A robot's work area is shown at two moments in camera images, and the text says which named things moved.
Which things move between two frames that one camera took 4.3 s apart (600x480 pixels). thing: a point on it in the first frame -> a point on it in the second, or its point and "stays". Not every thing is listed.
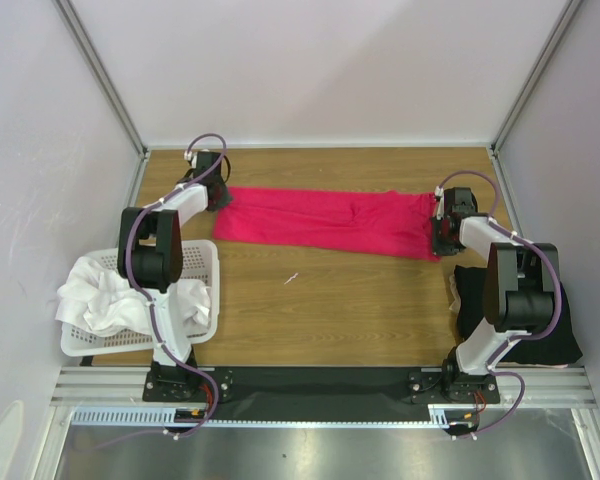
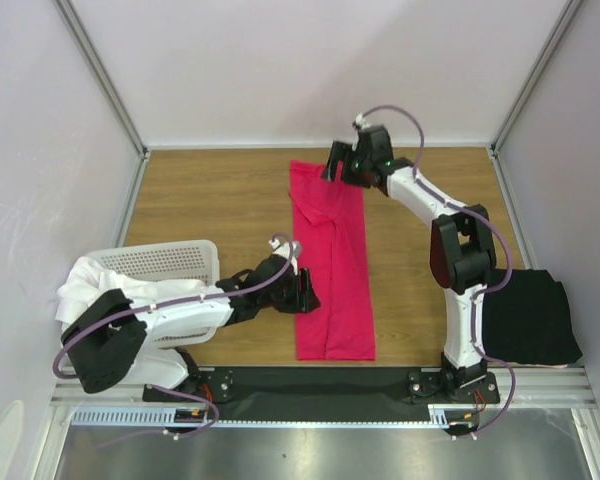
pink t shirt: x=375 y=222 -> x=330 y=239
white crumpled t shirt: x=99 y=295 stays
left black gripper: x=225 y=198 -> x=303 y=297
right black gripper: x=441 y=232 -> x=345 y=163
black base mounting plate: x=320 y=395 stays
